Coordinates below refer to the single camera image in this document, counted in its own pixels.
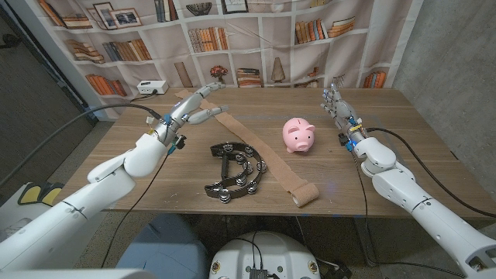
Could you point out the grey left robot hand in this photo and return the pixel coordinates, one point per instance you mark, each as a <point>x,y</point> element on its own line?
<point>182,112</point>

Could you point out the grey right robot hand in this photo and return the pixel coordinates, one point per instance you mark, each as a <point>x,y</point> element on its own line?
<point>343,114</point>

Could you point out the black half-moon tambourine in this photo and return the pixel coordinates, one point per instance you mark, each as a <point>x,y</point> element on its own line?
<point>224,170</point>

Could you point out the tan adhesive wrap roll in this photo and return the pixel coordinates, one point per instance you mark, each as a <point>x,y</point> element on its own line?
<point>255,145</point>

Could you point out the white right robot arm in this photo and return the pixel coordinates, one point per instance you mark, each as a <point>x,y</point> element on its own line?
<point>426,209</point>

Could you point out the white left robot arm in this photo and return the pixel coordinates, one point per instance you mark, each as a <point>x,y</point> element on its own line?
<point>77,209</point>

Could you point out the pink plastic piggy bank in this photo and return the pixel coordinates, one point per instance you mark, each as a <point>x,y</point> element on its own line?
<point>298,135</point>

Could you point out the white power strip box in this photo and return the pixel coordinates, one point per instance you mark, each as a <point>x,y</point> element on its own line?
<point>152,87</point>

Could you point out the printed bookshelf backdrop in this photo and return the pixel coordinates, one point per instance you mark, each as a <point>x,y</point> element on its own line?
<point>279,38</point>

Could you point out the grey metal table leg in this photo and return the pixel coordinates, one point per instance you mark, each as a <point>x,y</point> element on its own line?
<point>360,232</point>

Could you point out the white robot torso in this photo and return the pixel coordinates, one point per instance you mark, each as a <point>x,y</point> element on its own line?
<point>267,252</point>

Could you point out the yellow black foot pedal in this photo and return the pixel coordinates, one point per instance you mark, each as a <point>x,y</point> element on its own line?
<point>33,193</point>

